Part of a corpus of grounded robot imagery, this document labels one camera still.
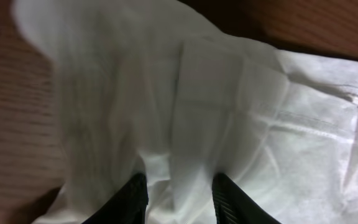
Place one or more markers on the white Puma t-shirt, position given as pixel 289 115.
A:
pixel 154 87

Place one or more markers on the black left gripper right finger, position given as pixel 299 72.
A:
pixel 233 206

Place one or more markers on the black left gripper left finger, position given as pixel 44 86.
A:
pixel 127 206

